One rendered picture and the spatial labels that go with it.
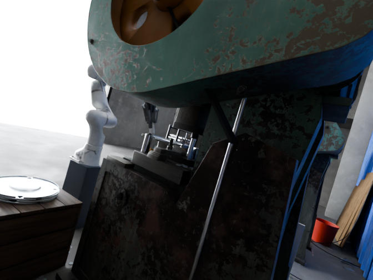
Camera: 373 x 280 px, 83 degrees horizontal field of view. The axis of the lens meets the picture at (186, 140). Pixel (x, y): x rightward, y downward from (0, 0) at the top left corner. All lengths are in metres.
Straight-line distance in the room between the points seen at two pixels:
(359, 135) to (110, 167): 5.50
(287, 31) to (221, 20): 0.17
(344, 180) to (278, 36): 5.44
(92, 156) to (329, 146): 1.93
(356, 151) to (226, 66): 5.48
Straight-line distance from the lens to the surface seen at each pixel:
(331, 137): 2.23
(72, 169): 1.67
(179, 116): 1.07
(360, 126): 6.01
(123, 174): 1.00
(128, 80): 0.76
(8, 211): 1.14
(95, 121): 1.55
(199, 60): 0.59
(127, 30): 1.01
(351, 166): 5.88
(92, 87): 1.70
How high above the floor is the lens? 0.84
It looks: 1 degrees down
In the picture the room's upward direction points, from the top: 16 degrees clockwise
